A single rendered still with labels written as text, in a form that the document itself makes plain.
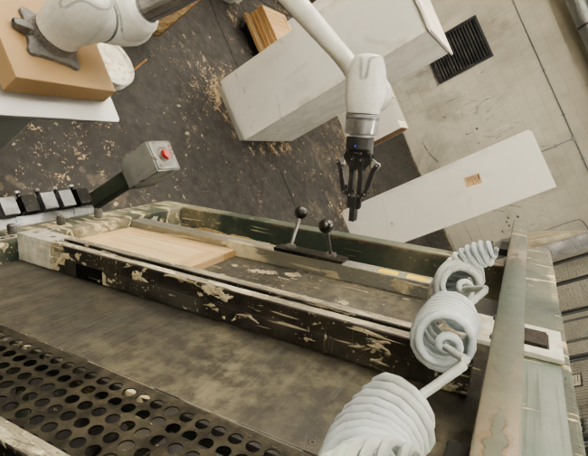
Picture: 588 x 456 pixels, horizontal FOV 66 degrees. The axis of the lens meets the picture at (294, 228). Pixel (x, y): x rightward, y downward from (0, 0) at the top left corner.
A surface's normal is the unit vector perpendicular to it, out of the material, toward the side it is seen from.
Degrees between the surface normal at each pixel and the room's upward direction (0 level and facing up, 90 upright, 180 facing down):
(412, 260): 90
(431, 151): 90
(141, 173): 90
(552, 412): 59
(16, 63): 1
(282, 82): 90
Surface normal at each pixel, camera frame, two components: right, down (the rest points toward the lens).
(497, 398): 0.07, -0.97
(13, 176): 0.80, -0.35
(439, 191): -0.46, 0.16
